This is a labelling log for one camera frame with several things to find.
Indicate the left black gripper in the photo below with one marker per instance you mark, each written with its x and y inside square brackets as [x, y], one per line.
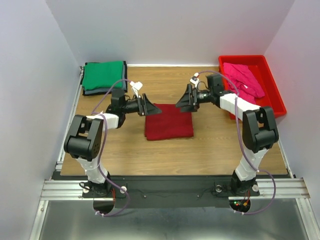
[144, 104]

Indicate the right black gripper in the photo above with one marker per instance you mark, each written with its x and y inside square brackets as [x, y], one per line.
[194, 96]

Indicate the dark red t shirt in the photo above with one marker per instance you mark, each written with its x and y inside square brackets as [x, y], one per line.
[169, 124]

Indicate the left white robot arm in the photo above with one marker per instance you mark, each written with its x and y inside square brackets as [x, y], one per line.
[86, 138]

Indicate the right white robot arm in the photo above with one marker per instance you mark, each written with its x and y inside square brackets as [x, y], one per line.
[256, 125]

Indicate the folded green t shirt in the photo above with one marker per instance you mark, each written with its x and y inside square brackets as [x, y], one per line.
[102, 75]

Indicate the pink t shirt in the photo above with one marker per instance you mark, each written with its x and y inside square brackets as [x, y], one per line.
[246, 83]

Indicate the red plastic bin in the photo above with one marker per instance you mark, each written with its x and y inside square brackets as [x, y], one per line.
[258, 65]

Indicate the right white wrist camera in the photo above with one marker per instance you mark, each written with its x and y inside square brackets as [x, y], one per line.
[195, 79]

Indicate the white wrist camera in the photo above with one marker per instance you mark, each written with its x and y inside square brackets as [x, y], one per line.
[135, 87]
[195, 79]

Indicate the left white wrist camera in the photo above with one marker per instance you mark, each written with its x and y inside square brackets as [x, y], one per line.
[135, 87]

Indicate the aluminium rail frame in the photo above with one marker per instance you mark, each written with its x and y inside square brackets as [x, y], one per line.
[213, 151]

